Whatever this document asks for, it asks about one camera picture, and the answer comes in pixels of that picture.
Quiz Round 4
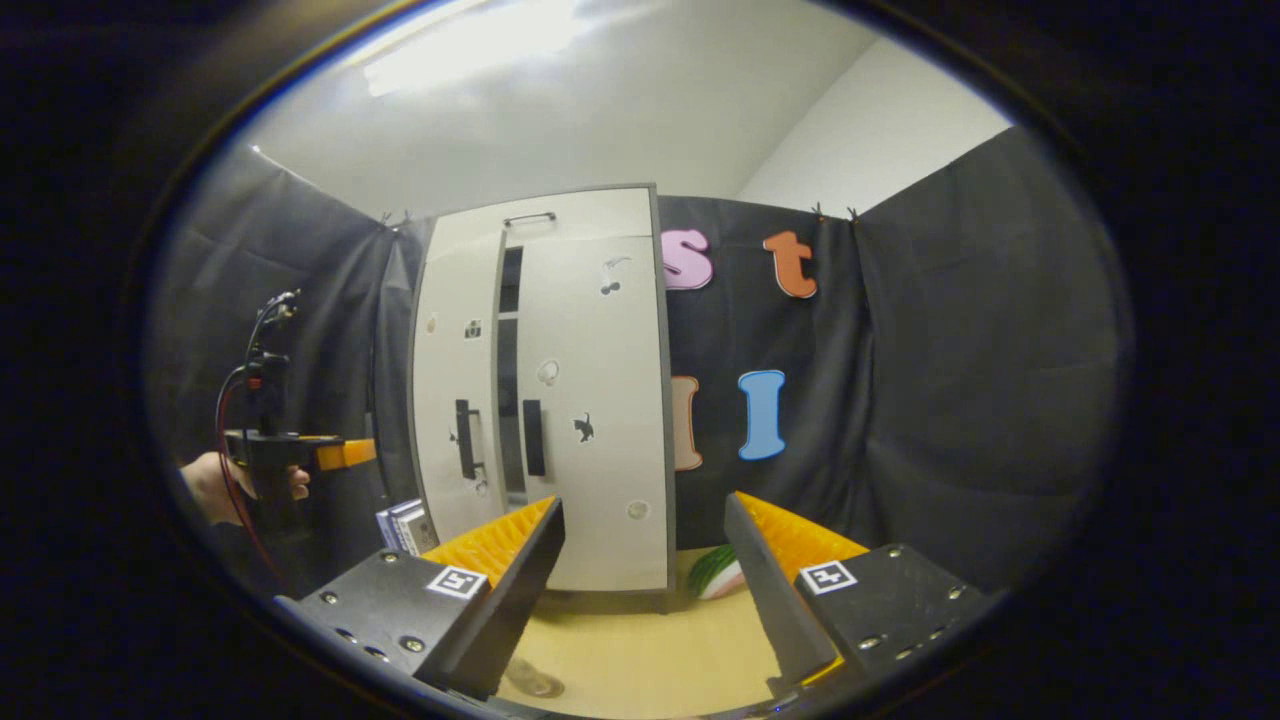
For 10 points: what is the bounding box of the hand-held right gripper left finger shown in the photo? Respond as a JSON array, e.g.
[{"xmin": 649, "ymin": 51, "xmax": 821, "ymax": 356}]
[{"xmin": 275, "ymin": 495, "xmax": 567, "ymax": 701}]

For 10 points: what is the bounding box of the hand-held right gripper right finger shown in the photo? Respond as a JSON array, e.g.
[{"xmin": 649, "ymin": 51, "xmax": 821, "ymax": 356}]
[{"xmin": 724, "ymin": 490, "xmax": 991, "ymax": 701}]

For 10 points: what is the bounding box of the white cabinet door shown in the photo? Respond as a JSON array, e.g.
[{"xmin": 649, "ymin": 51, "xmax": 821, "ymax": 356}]
[
  {"xmin": 410, "ymin": 228, "xmax": 508, "ymax": 546},
  {"xmin": 505, "ymin": 238, "xmax": 673, "ymax": 593}
]

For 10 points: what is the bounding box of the white cabinet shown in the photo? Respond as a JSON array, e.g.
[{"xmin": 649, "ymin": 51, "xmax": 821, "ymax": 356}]
[{"xmin": 408, "ymin": 184, "xmax": 679, "ymax": 613}]

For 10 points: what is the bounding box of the white cabinet drawer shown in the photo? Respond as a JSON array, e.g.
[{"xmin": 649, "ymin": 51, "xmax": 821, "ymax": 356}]
[{"xmin": 435, "ymin": 186, "xmax": 659, "ymax": 251}]

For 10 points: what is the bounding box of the watermelon slice toy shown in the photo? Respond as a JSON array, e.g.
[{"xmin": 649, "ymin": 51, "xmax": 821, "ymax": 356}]
[{"xmin": 688, "ymin": 545, "xmax": 746, "ymax": 601}]

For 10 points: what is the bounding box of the white cardboard box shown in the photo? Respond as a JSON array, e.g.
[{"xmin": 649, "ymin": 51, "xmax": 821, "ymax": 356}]
[{"xmin": 393, "ymin": 499, "xmax": 441, "ymax": 558}]

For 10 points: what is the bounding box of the black backdrop cloth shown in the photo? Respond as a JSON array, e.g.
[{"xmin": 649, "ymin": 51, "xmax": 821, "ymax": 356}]
[{"xmin": 150, "ymin": 125, "xmax": 1136, "ymax": 601}]

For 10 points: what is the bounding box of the red left gripper cable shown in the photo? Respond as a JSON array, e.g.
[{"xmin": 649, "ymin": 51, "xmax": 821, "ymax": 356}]
[{"xmin": 213, "ymin": 362, "xmax": 271, "ymax": 591}]

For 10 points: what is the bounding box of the black door handle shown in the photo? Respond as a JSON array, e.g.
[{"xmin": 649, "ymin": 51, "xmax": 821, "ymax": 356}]
[
  {"xmin": 455, "ymin": 399, "xmax": 483, "ymax": 481},
  {"xmin": 522, "ymin": 399, "xmax": 547, "ymax": 478}
]

